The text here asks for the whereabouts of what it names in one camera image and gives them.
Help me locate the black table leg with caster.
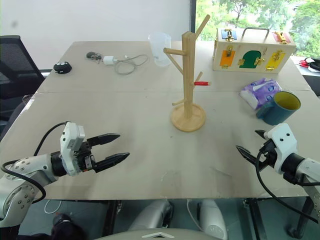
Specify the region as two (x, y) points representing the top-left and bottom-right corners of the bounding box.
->
(286, 196), (315, 239)

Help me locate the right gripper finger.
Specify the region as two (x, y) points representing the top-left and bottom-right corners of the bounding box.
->
(236, 145), (261, 172)
(254, 129), (268, 140)

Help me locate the purple tissue pack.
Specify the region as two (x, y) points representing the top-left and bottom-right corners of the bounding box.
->
(239, 77), (283, 111)

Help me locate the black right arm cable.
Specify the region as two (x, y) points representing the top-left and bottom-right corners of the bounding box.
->
(255, 149), (320, 223)

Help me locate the white and black item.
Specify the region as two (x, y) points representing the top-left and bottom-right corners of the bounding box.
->
(303, 56), (320, 74)

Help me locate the blue mug yellow inside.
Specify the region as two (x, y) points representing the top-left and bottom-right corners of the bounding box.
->
(255, 91), (301, 126)

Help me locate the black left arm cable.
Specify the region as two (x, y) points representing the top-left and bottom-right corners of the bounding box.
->
(0, 121), (73, 205)

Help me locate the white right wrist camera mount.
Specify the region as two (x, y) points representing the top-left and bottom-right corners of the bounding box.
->
(262, 122), (300, 175)

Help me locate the black round device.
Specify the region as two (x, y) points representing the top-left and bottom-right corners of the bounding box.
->
(53, 61), (73, 75)

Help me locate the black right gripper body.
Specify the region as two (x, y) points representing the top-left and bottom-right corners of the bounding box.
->
(255, 138), (278, 173)

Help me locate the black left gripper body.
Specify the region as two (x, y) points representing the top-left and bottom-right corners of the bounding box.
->
(74, 139), (100, 174)

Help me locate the silver robot leg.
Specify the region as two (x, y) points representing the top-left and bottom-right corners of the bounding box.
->
(127, 199), (175, 232)
(198, 199), (229, 240)

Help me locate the wooden mug tree stand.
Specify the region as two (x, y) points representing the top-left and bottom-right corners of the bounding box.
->
(163, 14), (213, 133)

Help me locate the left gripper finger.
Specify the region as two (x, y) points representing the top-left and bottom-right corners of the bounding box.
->
(87, 133), (121, 147)
(95, 152), (131, 174)

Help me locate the silver right robot leg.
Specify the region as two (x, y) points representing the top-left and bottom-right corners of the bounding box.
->
(198, 199), (229, 240)

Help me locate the silver left robot leg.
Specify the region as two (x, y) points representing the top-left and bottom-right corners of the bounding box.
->
(127, 199), (175, 232)

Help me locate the clear plastic measuring cup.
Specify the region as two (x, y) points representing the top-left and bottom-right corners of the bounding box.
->
(147, 31), (172, 68)

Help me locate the thin white floor cable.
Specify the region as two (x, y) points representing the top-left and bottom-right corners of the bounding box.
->
(186, 199), (204, 231)
(44, 199), (63, 215)

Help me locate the dark rounded shape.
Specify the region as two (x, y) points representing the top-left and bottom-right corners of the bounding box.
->
(51, 212), (85, 240)

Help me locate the white charger cable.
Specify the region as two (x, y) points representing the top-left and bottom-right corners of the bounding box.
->
(112, 54), (150, 76)

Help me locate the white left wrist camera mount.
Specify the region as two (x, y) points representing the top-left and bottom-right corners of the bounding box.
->
(59, 121), (87, 177)

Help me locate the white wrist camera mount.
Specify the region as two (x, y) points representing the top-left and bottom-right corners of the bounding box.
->
(59, 121), (87, 177)
(262, 122), (300, 175)

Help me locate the black mesh office chair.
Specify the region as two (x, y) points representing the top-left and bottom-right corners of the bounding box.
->
(0, 34), (46, 131)

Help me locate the grey robot torso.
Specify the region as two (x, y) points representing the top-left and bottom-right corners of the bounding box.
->
(93, 226), (209, 240)

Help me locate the wooden lock box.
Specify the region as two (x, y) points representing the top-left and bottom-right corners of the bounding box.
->
(212, 26), (297, 75)

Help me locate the dark key bunch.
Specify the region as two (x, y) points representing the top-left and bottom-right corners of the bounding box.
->
(86, 51), (103, 62)

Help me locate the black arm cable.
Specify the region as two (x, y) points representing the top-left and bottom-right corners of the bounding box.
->
(255, 149), (320, 223)
(0, 121), (73, 205)

